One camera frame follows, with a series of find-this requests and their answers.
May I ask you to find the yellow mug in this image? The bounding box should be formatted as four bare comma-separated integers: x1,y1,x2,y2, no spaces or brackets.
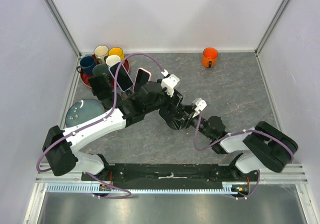
108,47,125,60

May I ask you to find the cream mug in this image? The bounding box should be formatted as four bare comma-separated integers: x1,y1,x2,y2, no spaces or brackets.
93,45,109,64

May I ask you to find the black round-base phone stand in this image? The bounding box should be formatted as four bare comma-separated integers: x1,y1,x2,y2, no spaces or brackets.
159,104,187,130

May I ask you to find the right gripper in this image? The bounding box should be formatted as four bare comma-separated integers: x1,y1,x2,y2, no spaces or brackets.
168,104,213,139

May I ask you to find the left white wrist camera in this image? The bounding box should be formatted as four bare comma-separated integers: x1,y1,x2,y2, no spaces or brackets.
160,70,180,97

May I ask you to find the red round tray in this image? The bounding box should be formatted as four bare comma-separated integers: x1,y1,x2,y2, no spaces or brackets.
76,60,130,88

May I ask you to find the wooden round-base phone stand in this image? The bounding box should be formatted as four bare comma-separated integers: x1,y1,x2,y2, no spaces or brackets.
120,90,133,100

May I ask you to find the white mug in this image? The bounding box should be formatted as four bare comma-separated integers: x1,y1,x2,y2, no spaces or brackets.
105,55,121,67

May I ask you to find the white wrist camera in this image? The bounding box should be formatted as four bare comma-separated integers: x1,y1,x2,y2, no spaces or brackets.
192,98,207,118
160,70,180,97

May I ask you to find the grey slotted cable duct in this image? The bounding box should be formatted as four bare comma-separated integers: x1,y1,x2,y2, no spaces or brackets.
46,183,238,194

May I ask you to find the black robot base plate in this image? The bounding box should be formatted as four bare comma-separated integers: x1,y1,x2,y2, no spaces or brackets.
97,163,258,190

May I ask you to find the black round-base left stand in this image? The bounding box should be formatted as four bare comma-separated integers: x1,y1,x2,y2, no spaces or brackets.
101,84,115,110

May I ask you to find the blue mug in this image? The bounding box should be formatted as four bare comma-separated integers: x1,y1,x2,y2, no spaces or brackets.
76,56,97,75

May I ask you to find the phone in pink case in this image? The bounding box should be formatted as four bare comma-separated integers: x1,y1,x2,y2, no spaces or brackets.
133,68,152,93

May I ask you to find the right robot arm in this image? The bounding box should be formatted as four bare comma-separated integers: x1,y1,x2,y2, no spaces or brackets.
190,106,299,181

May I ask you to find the dark green mug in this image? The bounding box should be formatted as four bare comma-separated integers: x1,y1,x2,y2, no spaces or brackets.
92,64,109,77

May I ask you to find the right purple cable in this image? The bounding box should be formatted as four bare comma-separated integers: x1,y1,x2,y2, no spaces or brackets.
193,111,293,164

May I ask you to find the black phone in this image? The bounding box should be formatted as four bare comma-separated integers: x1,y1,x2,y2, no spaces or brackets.
168,90,183,116
88,75,113,100

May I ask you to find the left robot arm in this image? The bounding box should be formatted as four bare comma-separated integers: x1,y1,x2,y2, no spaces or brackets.
42,75,179,180

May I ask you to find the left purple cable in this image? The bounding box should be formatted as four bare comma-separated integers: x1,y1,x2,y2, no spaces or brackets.
36,53,169,172

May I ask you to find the purple cable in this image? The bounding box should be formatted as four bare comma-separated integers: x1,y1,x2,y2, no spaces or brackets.
193,111,293,164
36,53,169,172

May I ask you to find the orange mug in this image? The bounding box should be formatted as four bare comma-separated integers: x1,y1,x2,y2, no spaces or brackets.
201,47,219,68

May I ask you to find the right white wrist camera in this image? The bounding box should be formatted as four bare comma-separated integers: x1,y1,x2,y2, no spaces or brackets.
192,98,207,118

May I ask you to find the phone in purple case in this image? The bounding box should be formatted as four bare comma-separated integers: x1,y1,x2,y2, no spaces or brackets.
108,62,134,92

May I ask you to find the blue ceramic plate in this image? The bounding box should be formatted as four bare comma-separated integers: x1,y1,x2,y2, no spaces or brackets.
65,99,105,127

